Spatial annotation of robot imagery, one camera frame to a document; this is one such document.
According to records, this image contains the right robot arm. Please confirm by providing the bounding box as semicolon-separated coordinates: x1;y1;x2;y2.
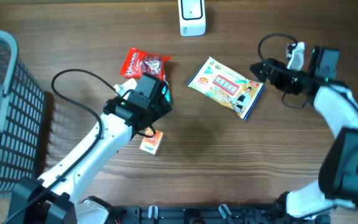
250;44;358;220

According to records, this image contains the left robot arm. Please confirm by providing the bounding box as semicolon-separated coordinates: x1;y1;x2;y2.
5;73;172;223

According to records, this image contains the grey plastic shopping basket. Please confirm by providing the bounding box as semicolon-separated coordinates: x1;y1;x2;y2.
0;30;46;198

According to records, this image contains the black mounting rail base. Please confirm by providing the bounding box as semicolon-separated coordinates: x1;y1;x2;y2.
106;204;331;224

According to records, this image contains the small teal tissue pack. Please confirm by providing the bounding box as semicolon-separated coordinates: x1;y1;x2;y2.
164;82;171;103

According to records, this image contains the red candy bag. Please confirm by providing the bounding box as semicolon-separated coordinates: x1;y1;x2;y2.
119;48;172;81

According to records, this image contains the white barcode scanner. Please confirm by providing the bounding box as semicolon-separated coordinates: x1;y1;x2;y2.
178;0;206;37

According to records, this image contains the cream wet wipes pack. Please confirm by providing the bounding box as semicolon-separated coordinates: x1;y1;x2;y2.
187;57;265;121

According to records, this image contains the left black cable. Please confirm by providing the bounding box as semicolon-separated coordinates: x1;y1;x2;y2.
1;68;121;224

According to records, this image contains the small orange box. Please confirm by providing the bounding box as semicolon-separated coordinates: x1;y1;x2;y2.
139;130;163;155

